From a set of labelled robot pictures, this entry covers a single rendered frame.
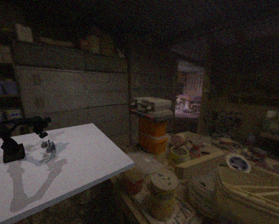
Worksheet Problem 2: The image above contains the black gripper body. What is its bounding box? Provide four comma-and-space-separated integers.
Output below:
28, 124, 48, 138

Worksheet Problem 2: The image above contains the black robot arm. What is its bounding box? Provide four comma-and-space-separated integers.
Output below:
0, 116, 51, 155

